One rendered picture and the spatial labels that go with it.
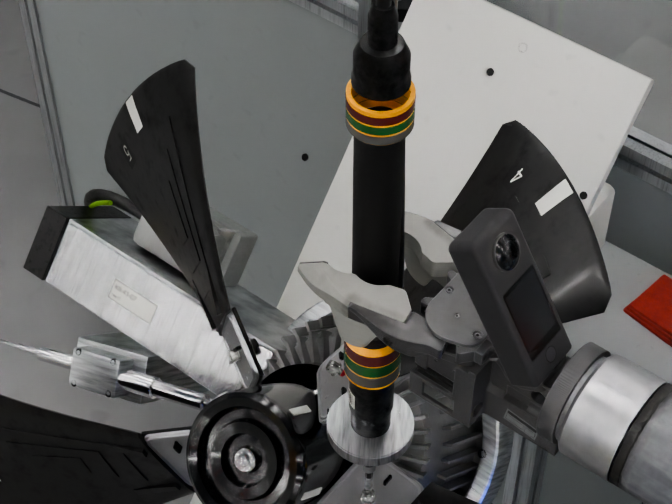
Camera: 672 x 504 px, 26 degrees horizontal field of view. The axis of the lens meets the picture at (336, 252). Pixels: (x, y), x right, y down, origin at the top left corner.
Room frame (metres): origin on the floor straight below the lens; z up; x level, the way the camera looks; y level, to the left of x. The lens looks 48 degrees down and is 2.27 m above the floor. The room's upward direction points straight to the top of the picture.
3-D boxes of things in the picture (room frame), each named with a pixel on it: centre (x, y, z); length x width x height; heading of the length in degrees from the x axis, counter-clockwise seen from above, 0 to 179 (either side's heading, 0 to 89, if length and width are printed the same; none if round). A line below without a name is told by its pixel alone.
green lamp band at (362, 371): (0.67, -0.03, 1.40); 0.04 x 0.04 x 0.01
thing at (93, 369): (0.89, 0.24, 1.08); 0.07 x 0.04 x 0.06; 62
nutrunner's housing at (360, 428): (0.67, -0.03, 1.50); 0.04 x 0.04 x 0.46
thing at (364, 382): (0.67, -0.03, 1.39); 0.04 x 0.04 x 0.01
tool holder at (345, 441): (0.68, -0.03, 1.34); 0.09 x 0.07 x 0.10; 177
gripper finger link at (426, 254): (0.69, -0.06, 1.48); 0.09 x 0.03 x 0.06; 36
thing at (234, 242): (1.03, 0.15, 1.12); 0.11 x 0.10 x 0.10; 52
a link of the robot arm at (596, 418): (0.55, -0.18, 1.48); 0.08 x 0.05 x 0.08; 142
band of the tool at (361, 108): (0.67, -0.03, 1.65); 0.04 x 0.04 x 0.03
